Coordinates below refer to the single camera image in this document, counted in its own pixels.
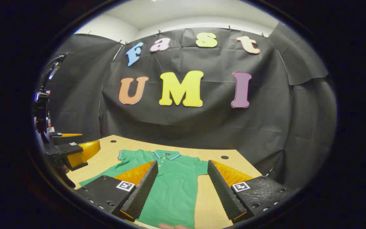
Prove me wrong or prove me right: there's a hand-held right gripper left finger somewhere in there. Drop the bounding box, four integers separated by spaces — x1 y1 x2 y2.
75 160 159 222

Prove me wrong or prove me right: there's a green T-shirt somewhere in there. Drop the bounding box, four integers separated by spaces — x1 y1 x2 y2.
79 149 209 229

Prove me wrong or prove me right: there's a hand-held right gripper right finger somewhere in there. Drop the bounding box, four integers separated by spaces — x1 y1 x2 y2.
207 160 293 224

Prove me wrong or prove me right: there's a black backdrop cloth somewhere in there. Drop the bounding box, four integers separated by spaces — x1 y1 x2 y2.
32 27 337 191

